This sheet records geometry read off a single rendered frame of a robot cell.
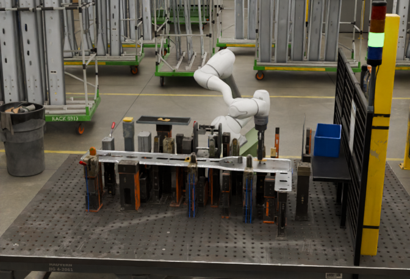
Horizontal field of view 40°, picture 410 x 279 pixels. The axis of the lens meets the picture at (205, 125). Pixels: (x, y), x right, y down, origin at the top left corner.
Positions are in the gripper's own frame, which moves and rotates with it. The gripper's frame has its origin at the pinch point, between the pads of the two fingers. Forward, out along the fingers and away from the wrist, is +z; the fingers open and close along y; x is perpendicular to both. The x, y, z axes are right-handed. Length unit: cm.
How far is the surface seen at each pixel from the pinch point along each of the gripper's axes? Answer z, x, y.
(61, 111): 75, -272, -327
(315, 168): 3.6, 34.4, 11.8
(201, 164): 6.3, -37.0, 7.3
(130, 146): 10, -94, -30
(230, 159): 6.4, -19.2, -5.2
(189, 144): 2, -48, -16
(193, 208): 30, -40, 22
